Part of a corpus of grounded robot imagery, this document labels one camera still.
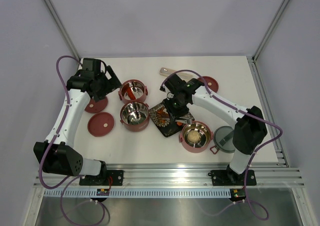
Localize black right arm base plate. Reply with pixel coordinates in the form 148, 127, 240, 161
207, 169, 257, 186

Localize orange roasted meat piece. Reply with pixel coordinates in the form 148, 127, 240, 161
156, 106, 170, 126

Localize slotted white cable duct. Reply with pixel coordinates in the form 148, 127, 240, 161
44, 187, 231, 199

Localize dark red lid front left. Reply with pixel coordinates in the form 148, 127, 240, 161
87, 112, 115, 137

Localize aluminium front rail frame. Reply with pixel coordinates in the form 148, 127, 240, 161
33, 162, 306, 189

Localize pink bowl back left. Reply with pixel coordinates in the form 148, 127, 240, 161
118, 79, 149, 104

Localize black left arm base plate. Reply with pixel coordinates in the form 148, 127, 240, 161
79, 169, 124, 186

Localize dark pink bowl front left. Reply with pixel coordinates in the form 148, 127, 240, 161
119, 101, 150, 132

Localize right aluminium post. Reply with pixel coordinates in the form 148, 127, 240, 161
252, 0, 291, 63

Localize dark red lid right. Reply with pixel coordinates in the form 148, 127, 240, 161
197, 76, 219, 93

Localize metal food tongs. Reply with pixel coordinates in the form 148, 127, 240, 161
174, 117, 194, 125

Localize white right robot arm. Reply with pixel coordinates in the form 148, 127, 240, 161
160, 73, 267, 184

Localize dark red lid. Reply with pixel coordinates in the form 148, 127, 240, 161
197, 76, 219, 93
87, 112, 115, 137

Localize beige cutlery case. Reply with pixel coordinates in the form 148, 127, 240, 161
159, 67, 193, 82

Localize white steamed bun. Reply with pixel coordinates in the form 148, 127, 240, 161
187, 130, 201, 144

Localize dark red lid under arm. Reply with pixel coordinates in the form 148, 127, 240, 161
84, 97, 108, 114

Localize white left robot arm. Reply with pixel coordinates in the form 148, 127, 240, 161
33, 58, 122, 185

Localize pink bowl with handles right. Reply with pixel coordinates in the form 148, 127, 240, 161
179, 121, 214, 154

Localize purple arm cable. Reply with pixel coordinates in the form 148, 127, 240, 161
37, 55, 111, 224
161, 70, 283, 221

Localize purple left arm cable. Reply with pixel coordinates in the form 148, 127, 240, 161
37, 55, 111, 224

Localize grey transparent lid red handles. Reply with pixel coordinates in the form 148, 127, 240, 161
209, 126, 236, 155

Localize left aluminium post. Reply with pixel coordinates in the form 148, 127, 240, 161
42, 0, 81, 59

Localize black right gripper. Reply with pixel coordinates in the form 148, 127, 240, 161
162, 94, 190, 123

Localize aluminium post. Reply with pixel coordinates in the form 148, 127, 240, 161
42, 0, 81, 59
252, 0, 291, 63

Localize red sausage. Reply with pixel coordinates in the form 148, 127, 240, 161
127, 85, 136, 100

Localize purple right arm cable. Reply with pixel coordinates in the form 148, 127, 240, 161
161, 70, 283, 221

